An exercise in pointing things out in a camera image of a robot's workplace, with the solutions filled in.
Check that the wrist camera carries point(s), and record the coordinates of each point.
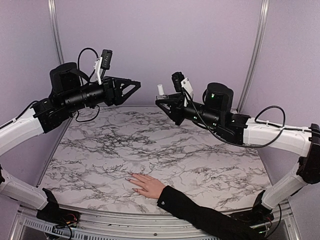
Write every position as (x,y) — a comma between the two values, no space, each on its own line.
(181,82)
(102,64)

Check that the front aluminium rail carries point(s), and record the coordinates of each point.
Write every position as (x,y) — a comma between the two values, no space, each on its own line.
(104,225)

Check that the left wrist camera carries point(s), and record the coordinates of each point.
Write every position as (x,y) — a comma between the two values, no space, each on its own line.
(102,64)

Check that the clear nail polish bottle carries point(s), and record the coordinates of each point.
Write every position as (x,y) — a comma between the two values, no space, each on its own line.
(161,97)

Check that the black sleeved forearm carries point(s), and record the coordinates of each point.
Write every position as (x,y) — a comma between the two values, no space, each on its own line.
(206,219)

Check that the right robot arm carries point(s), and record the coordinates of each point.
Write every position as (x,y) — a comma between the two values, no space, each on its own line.
(240,130)

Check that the aluminium frame post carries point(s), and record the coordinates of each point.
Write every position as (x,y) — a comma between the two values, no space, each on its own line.
(258,42)
(55,30)

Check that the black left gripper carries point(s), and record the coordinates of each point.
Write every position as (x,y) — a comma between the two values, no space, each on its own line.
(113,94)

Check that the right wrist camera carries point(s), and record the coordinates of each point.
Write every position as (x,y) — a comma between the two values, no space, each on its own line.
(181,82)

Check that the right aluminium frame post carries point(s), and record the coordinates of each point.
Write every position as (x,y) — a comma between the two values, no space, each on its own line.
(258,42)

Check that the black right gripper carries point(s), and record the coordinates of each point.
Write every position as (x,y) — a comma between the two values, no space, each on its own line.
(175,105)

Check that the left aluminium frame post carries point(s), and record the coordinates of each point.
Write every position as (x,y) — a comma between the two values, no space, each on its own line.
(55,30)

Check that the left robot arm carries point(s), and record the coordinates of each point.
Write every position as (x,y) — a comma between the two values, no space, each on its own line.
(67,96)

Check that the person's bare hand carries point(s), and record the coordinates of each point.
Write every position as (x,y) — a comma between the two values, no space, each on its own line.
(149,187)

